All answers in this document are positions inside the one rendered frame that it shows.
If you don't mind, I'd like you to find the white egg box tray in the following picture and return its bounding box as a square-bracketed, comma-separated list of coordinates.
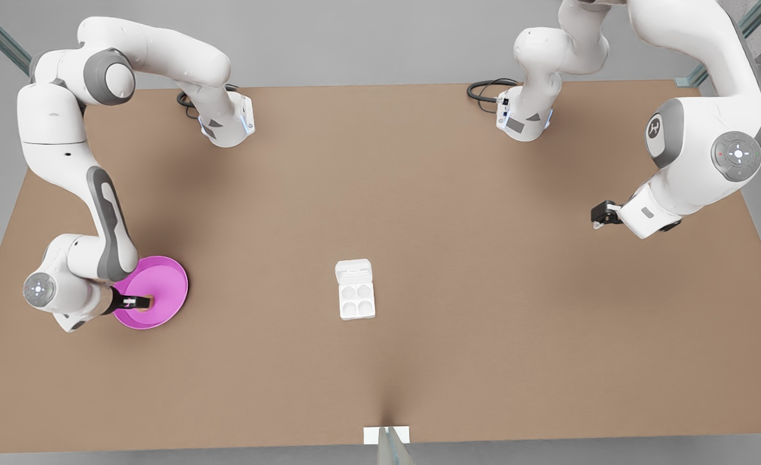
[339, 281, 376, 321]

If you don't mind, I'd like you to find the black cable loop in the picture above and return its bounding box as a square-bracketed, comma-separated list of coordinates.
[177, 84, 239, 121]
[467, 78, 521, 114]

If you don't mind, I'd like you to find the pink round plate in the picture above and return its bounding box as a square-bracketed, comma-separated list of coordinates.
[110, 256, 189, 331]

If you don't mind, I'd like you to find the white egg box lid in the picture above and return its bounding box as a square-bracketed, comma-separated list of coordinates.
[335, 259, 374, 285]

